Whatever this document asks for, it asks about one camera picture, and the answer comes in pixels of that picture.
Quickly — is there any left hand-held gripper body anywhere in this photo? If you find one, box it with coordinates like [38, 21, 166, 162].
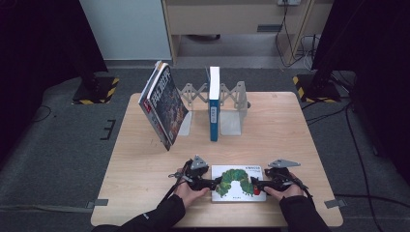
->
[181, 155, 211, 191]

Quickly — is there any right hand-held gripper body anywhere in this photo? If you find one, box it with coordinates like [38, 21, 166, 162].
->
[264, 159, 302, 193]

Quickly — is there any white caterpillar picture book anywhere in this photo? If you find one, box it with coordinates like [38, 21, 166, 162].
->
[210, 164, 268, 203]

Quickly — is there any expanding metal bookend rack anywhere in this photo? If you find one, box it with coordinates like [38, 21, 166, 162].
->
[178, 80, 251, 136]

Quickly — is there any thick blue book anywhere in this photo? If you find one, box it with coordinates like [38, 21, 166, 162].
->
[205, 66, 221, 142]

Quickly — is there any dark cover book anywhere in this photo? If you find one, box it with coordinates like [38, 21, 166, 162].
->
[146, 63, 190, 152]

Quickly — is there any red and white book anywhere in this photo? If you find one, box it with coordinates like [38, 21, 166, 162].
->
[137, 60, 171, 150]

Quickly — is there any person's right hand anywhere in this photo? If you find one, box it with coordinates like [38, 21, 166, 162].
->
[263, 173, 306, 202]

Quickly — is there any person's left hand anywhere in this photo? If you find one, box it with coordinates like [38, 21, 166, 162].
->
[173, 167, 211, 209]

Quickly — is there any grey tape piece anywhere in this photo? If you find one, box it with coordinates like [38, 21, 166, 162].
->
[323, 198, 348, 210]
[86, 198, 109, 209]

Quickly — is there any yellow black striped stand base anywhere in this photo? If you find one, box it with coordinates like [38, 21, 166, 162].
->
[72, 76, 120, 105]
[292, 72, 342, 104]

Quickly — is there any white cabinet panel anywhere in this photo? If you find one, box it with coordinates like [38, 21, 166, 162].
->
[78, 0, 172, 61]

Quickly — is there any black curtain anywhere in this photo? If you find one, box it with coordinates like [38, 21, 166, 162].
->
[0, 0, 109, 162]
[310, 0, 410, 185]

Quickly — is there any left hand-held gripper cable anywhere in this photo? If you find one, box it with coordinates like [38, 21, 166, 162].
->
[161, 172, 190, 204]

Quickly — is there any hand-held gripper cable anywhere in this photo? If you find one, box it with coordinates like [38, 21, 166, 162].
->
[161, 172, 190, 204]
[291, 175, 315, 203]

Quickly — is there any right hand-held gripper cable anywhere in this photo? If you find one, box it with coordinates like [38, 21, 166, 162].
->
[291, 175, 315, 203]

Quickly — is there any black floor cable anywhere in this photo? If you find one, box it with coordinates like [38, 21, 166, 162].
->
[32, 104, 52, 124]
[345, 105, 385, 232]
[333, 192, 410, 209]
[303, 100, 352, 126]

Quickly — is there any black power strip cable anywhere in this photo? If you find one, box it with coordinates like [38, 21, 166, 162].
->
[275, 3, 310, 70]

